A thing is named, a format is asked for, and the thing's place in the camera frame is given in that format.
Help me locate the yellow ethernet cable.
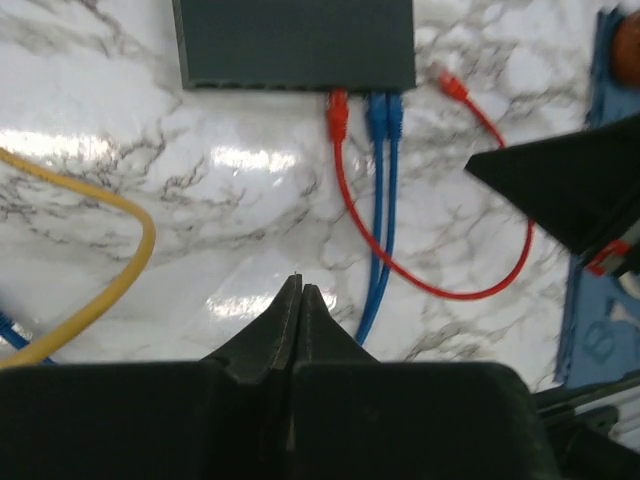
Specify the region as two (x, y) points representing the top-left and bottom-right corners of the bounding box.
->
(0, 147), (157, 370)

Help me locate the black network switch box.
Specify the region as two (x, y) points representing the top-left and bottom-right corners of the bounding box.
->
(172, 0), (416, 94)

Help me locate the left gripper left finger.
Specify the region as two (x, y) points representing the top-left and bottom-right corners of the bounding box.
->
(1, 275), (302, 479)

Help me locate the red ethernet cable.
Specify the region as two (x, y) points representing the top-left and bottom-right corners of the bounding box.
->
(324, 62), (535, 301)

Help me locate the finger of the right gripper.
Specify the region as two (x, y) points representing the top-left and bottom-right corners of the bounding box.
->
(465, 115), (639, 255)

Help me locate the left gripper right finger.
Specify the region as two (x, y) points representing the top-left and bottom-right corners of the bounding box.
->
(291, 285), (558, 479)

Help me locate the brown orange cup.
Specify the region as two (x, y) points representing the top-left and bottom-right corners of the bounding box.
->
(611, 11), (640, 87)

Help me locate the blue cloth placemat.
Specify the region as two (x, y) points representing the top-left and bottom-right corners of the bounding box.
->
(555, 8), (639, 389)

